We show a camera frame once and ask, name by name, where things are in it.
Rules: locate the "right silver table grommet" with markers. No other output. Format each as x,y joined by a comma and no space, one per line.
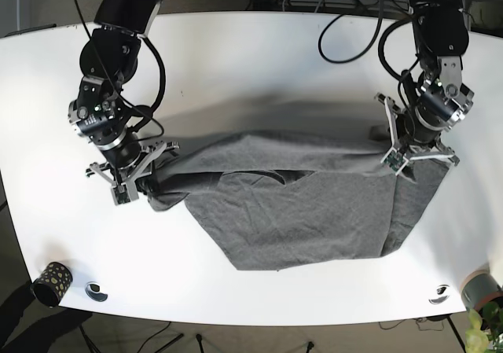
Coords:
439,295

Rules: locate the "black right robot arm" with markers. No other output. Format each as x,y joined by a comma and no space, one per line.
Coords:
101,114

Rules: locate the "grey T-shirt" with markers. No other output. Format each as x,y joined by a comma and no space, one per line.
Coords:
272,201

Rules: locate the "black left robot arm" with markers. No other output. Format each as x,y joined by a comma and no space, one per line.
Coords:
438,99

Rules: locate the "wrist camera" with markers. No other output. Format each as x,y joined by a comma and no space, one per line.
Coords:
122,194
396,159

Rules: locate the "left silver table grommet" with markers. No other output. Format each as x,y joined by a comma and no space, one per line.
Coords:
94,291

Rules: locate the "silver table grommet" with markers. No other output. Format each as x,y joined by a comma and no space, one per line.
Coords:
94,291
439,295

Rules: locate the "grey plant pot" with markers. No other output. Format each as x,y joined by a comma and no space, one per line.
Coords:
480,288

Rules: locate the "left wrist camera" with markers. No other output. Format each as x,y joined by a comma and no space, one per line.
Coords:
396,159

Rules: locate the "black gold spotted cup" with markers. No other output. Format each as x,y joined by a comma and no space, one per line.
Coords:
51,285

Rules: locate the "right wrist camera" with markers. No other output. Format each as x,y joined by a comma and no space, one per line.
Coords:
122,194

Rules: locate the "green plant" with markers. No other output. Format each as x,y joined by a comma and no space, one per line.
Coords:
485,331

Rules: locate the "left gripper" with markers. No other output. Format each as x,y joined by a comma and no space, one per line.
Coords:
407,129

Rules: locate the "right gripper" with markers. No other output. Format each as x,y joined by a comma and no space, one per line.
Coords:
133,161

